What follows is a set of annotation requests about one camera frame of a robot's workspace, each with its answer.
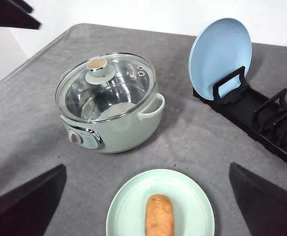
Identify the black dish rack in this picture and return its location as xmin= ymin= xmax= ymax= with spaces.
xmin=193 ymin=66 xmax=287 ymax=163

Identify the blue plate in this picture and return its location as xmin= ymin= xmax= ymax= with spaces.
xmin=188 ymin=18 xmax=252 ymax=99

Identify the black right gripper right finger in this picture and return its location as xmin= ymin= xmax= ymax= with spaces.
xmin=229 ymin=163 xmax=287 ymax=236

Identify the brown potato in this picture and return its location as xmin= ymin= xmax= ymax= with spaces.
xmin=145 ymin=194 xmax=174 ymax=236

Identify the green plate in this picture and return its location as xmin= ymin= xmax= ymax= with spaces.
xmin=106 ymin=169 xmax=215 ymax=236

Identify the green electric steamer pot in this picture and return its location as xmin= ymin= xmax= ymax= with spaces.
xmin=60 ymin=88 xmax=165 ymax=153

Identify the grey table cloth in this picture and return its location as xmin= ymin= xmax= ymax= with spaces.
xmin=0 ymin=24 xmax=287 ymax=236

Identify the glass lid with green knob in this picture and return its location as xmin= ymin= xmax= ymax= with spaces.
xmin=55 ymin=53 xmax=156 ymax=123

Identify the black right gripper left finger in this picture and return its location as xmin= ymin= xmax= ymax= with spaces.
xmin=0 ymin=164 xmax=67 ymax=236

